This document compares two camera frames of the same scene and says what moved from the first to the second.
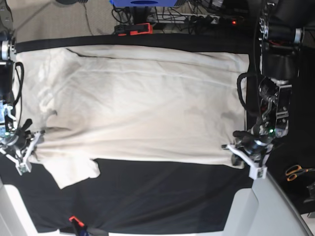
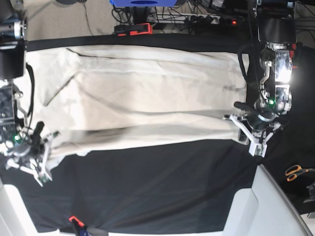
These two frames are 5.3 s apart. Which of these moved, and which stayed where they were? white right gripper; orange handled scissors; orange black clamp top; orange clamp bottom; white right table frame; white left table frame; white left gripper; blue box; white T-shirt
Moved: white left gripper; white right gripper; white T-shirt
Stayed: orange black clamp top; blue box; orange handled scissors; white right table frame; orange clamp bottom; white left table frame
